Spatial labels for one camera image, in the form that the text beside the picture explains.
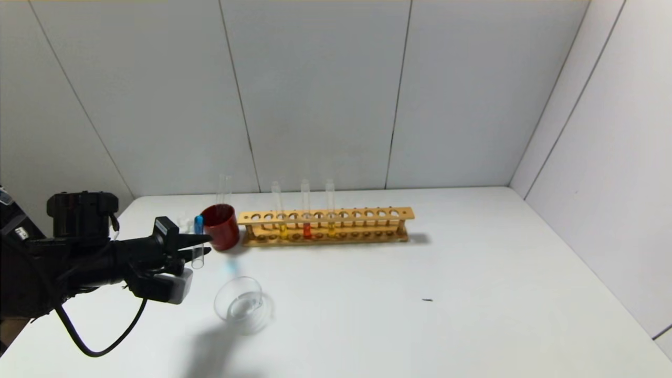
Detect blue pigment test tube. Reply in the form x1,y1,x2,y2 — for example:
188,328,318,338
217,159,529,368
192,214,205,270

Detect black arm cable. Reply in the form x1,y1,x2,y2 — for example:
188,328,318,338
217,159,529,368
52,297,149,358

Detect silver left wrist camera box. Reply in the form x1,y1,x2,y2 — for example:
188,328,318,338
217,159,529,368
167,268,194,306

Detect wooden test tube rack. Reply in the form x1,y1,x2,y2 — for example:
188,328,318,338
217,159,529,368
237,206,415,247

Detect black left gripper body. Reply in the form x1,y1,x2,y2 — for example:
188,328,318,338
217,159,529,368
111,216,180,271

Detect red pigment test tube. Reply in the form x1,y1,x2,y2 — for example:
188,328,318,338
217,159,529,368
300,179,313,240

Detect clear glass dish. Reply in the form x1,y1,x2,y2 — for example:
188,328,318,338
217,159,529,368
213,276,275,335

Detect yellow pigment test tube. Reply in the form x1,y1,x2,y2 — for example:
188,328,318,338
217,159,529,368
271,181,288,240
325,179,338,238

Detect dark red plastic cup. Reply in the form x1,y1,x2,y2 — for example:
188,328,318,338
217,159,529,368
200,204,241,251

